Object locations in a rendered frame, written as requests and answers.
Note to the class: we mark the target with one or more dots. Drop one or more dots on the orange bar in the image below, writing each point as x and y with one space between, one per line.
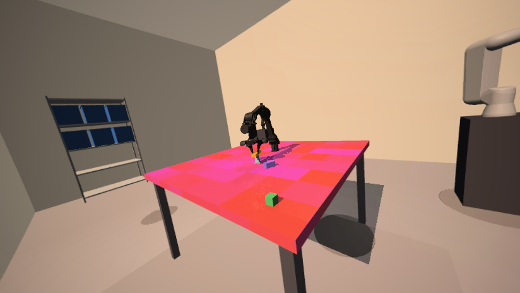
255 154

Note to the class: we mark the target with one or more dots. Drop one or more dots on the purple rectangular block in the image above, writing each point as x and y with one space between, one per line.
269 164

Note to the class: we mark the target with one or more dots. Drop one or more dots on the green cube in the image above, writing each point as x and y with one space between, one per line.
271 199

